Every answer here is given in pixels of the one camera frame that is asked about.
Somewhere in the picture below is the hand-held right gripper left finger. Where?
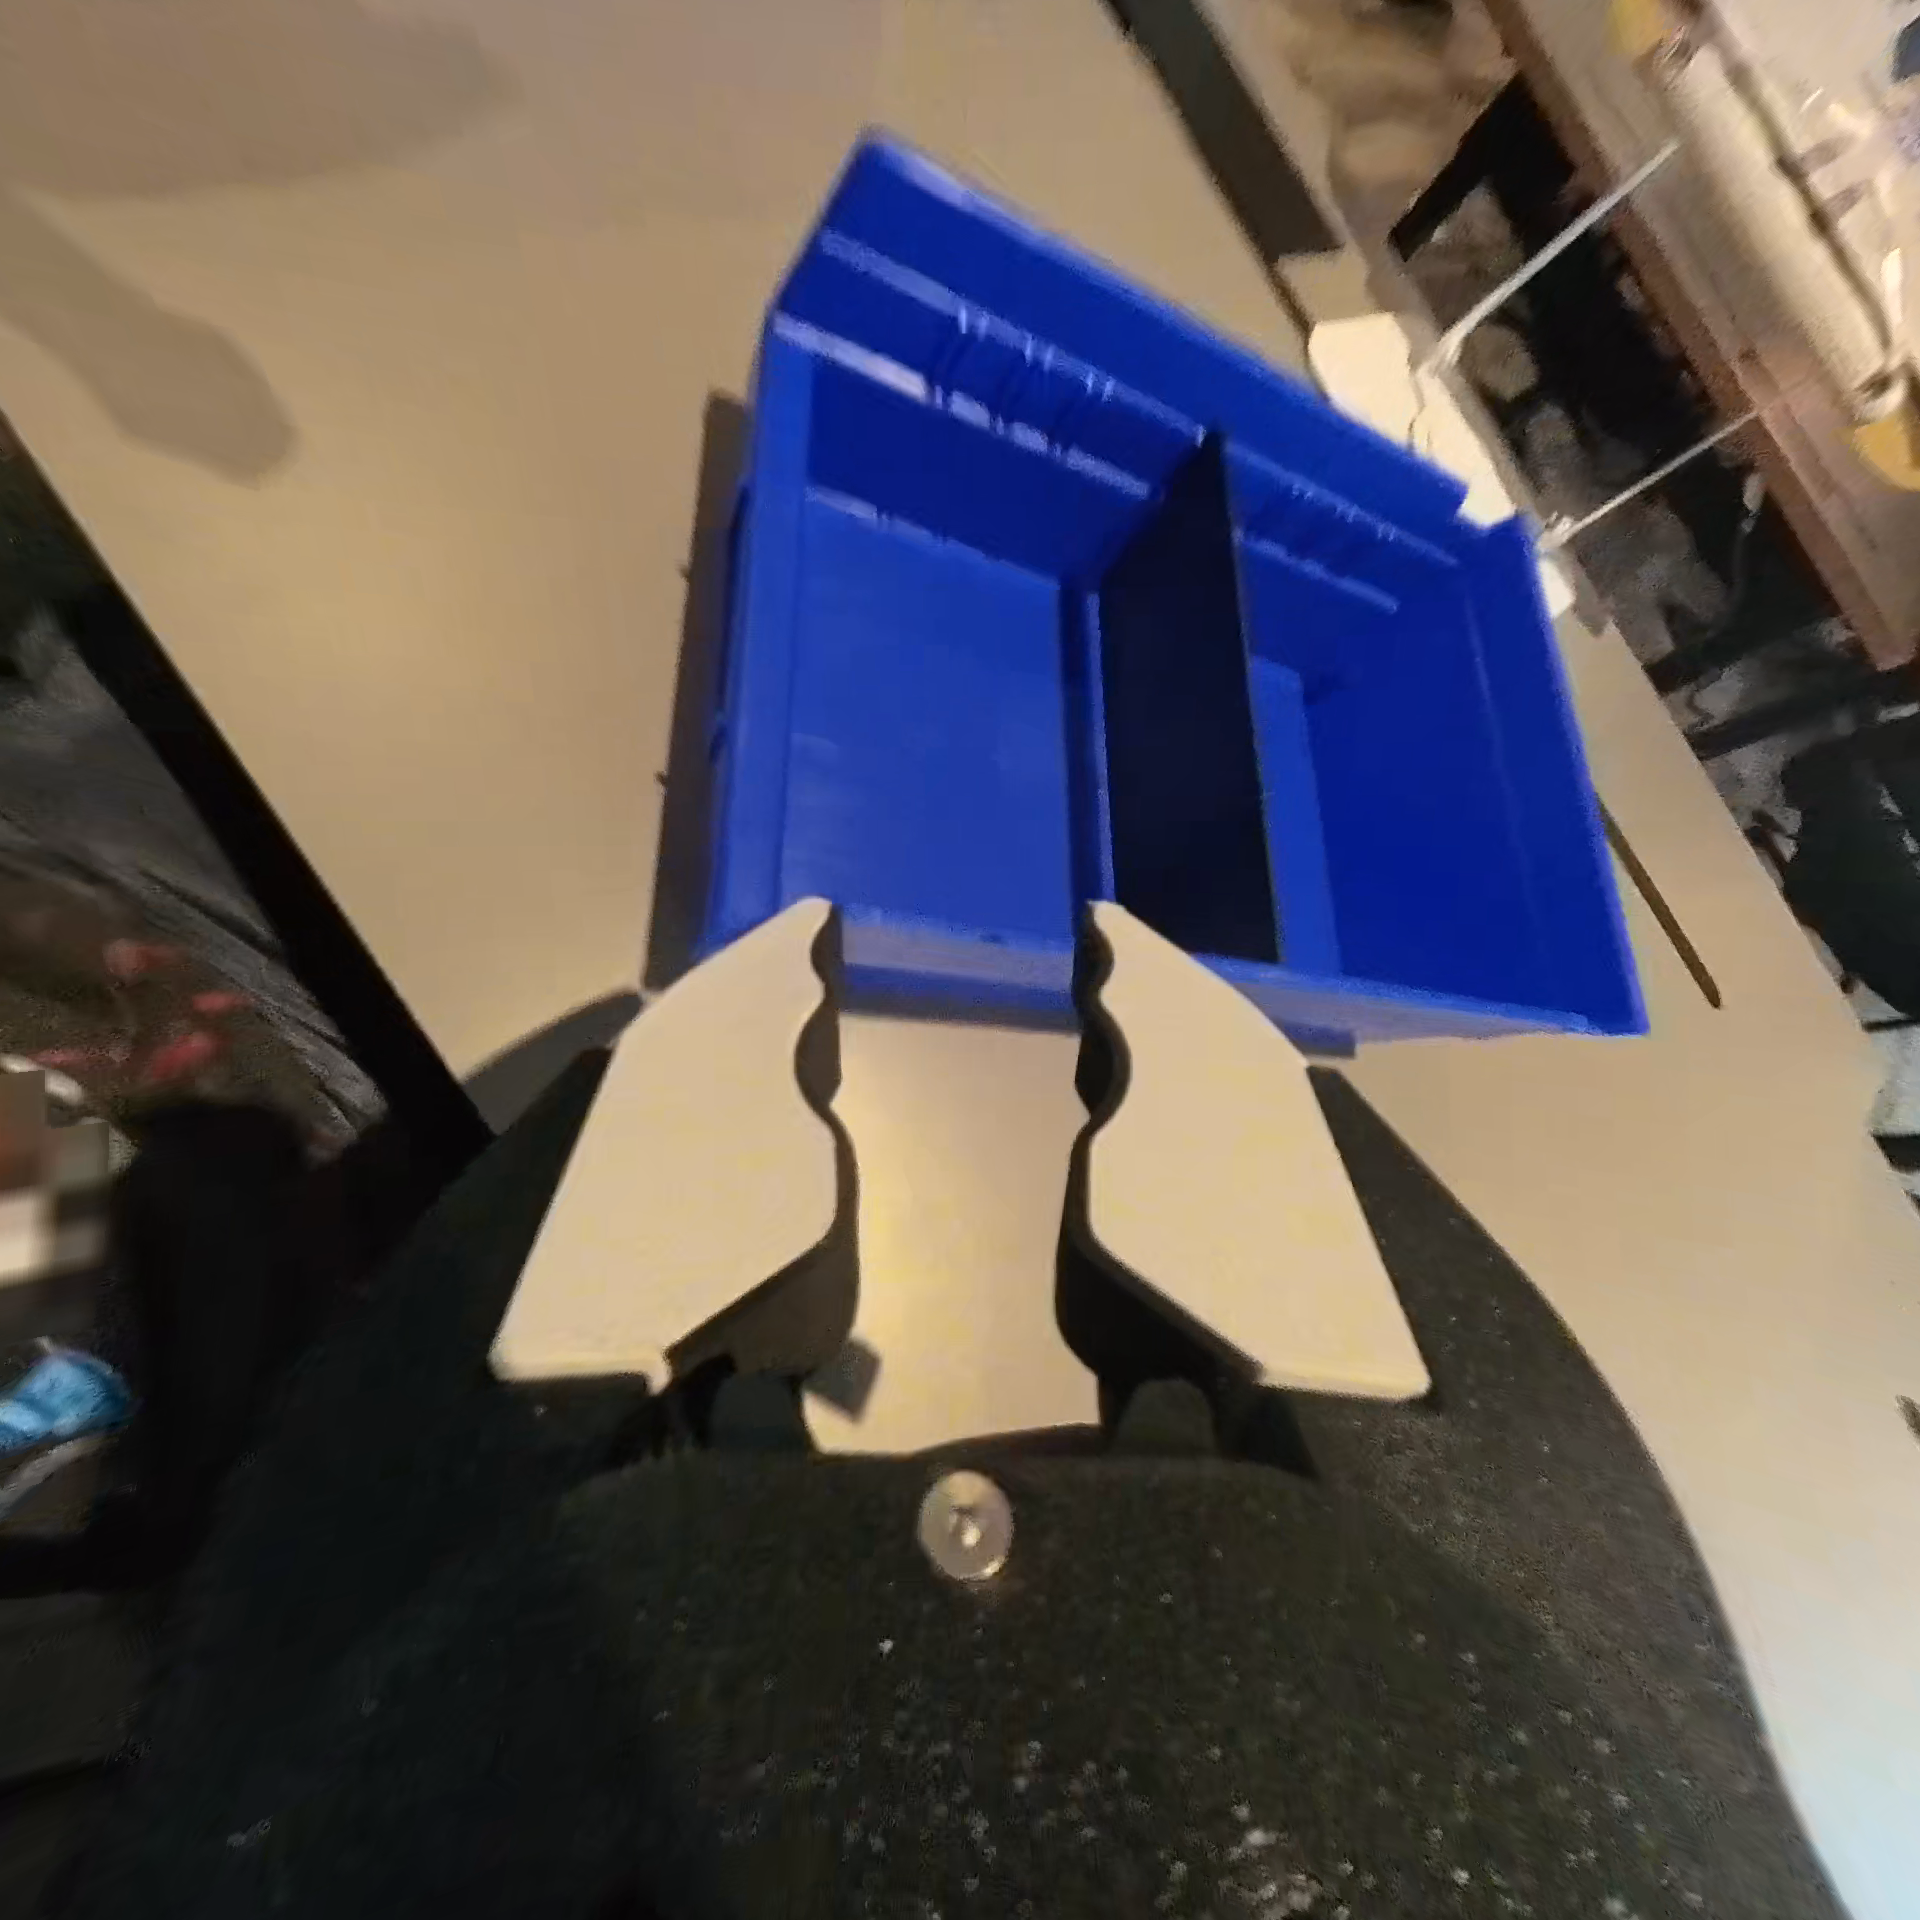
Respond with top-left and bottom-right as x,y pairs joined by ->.
484,897 -> 864,1393

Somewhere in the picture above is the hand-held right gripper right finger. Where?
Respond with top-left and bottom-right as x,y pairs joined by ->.
1053,897 -> 1434,1402

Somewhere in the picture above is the blue bin with divider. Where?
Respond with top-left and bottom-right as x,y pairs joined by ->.
698,133 -> 1652,1058

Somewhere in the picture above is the black bin divider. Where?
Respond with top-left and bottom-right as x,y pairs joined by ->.
1084,432 -> 1284,966

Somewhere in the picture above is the white document stand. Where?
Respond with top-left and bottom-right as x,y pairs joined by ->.
1303,136 -> 1920,625

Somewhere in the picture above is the black table cable slot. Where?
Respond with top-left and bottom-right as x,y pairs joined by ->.
1106,0 -> 1340,261

